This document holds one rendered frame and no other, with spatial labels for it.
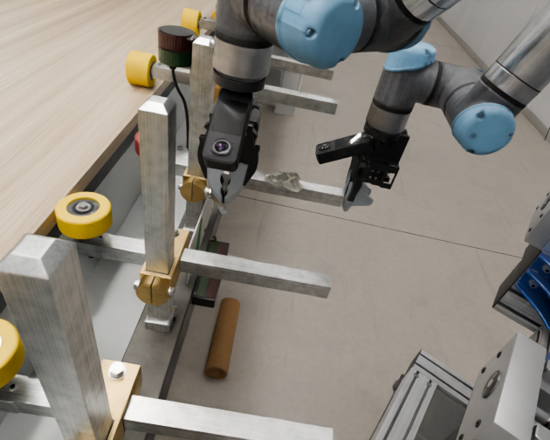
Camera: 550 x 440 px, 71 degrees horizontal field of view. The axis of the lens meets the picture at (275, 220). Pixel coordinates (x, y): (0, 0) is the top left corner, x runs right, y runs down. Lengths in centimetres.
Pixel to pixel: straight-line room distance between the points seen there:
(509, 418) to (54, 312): 40
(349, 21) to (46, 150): 60
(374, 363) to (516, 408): 123
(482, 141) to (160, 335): 61
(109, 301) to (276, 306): 93
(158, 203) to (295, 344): 116
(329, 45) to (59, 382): 39
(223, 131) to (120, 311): 50
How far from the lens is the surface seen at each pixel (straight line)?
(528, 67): 63
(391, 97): 74
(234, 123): 52
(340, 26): 42
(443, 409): 145
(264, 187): 84
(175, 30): 72
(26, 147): 85
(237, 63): 52
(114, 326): 87
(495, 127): 63
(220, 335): 149
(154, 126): 48
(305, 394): 152
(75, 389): 40
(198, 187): 79
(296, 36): 41
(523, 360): 52
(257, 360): 155
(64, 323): 32
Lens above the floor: 133
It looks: 39 degrees down
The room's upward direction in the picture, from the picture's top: 13 degrees clockwise
